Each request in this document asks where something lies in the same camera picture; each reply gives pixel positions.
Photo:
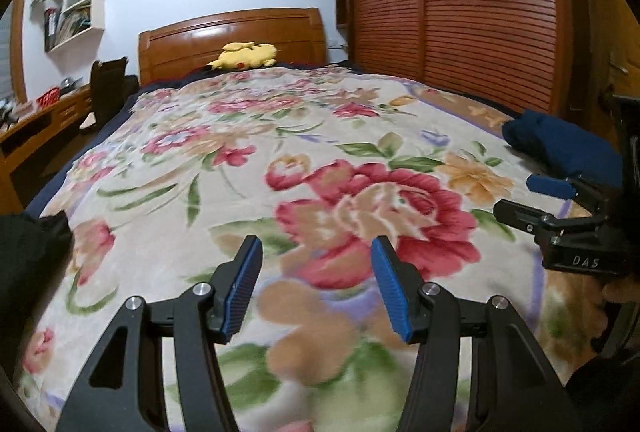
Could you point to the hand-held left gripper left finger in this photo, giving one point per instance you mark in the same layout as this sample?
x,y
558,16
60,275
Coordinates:
x,y
245,292

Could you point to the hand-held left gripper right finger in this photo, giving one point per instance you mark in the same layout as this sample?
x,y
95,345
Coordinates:
x,y
392,297

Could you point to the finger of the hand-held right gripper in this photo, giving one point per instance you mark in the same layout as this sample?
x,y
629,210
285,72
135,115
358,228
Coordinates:
x,y
520,214
550,186

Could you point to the navy blue suit jacket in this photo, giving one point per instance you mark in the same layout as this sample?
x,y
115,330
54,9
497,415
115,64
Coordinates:
x,y
560,146

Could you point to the person's right forearm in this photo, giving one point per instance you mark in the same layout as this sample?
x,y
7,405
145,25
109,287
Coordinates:
x,y
610,397

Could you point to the person's right hand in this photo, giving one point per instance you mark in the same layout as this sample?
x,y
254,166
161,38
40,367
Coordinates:
x,y
622,292

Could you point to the wooden door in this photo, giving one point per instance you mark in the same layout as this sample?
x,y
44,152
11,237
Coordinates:
x,y
590,36

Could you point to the floral blanket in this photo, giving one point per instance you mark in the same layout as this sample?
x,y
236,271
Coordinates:
x,y
300,136

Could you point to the wooden louvered wardrobe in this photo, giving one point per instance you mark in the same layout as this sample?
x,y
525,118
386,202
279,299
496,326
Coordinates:
x,y
475,11

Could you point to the black cloth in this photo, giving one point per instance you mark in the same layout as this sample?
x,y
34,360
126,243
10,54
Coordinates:
x,y
30,272

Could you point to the yellow plush toy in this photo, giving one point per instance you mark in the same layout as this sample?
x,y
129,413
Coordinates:
x,y
245,54

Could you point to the dark wooden chair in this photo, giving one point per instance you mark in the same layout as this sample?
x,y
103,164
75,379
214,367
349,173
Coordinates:
x,y
107,86

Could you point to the wooden bed headboard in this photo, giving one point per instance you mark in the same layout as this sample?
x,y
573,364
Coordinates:
x,y
200,39

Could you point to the wooden desk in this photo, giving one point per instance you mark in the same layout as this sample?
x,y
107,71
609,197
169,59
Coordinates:
x,y
30,126

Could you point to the red basket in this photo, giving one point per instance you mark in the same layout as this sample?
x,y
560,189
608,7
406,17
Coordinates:
x,y
49,96

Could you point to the black binder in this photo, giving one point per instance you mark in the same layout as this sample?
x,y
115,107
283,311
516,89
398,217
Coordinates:
x,y
51,30

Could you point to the wooden window frame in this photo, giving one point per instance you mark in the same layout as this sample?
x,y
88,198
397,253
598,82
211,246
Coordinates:
x,y
19,46

